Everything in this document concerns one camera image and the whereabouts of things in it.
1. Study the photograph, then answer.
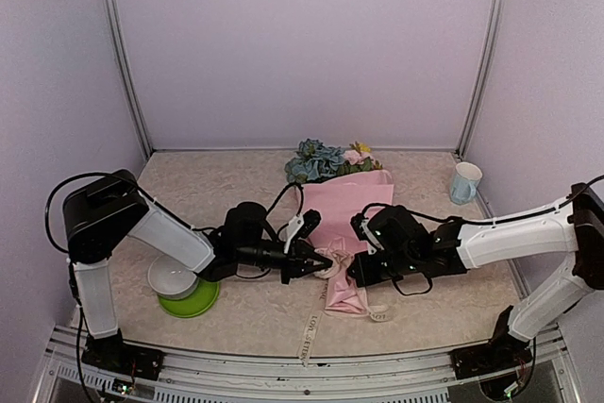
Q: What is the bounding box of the beige printed ribbon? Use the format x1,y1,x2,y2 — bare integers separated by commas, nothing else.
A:
297,239,393,367

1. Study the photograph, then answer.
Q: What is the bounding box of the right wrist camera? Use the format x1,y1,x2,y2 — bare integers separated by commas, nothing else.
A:
350,213,380,255

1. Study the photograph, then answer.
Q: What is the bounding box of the pink wrapping paper sheet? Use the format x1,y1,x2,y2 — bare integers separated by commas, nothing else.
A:
294,170,396,317

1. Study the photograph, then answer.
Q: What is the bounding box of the blue fake flower bunch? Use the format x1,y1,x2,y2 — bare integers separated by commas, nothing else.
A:
284,139,345,184

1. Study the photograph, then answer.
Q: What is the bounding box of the white ceramic bowl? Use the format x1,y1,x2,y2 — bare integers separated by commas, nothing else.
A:
147,255,198,300

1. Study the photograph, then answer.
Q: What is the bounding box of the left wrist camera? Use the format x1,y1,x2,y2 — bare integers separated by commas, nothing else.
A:
283,210,321,254

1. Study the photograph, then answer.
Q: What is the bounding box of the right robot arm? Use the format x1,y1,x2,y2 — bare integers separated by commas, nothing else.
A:
347,182,603,369

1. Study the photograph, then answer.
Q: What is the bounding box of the front aluminium rail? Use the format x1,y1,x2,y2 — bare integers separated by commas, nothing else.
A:
26,326,587,402

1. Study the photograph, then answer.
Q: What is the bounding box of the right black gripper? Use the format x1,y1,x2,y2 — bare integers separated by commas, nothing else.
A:
348,248,420,287

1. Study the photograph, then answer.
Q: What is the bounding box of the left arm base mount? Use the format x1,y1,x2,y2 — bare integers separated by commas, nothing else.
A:
81,339,164,381

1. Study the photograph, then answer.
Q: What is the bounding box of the green plastic plate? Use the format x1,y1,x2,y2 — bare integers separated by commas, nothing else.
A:
158,279,220,319

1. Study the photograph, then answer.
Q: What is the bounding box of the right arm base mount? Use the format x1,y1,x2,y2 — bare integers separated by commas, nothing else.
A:
449,342,533,379

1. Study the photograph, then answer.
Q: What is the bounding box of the right aluminium frame post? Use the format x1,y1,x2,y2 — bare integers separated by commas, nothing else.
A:
455,0,505,160

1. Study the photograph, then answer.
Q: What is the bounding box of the light blue mug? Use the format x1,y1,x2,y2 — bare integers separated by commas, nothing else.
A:
449,161,483,205

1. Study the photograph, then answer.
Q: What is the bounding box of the left aluminium frame post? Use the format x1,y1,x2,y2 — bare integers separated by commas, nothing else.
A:
103,0,155,160

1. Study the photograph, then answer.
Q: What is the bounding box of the pale pink fake flower stem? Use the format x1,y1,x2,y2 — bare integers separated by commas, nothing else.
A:
342,143,383,175

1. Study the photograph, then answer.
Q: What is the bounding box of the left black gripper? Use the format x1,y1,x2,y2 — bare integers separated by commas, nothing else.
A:
237,239,333,284

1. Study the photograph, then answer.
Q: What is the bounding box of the aluminium frame post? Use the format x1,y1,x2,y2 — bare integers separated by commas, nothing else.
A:
103,0,155,160
455,0,505,160

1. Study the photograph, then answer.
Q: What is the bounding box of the yellow fake flower stem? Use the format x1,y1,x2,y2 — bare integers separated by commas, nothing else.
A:
351,142,372,154

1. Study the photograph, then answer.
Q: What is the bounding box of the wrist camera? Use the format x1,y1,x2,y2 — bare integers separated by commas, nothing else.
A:
283,210,321,254
350,213,380,255

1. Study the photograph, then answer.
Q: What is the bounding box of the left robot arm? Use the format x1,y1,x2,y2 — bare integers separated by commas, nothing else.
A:
61,169,333,370

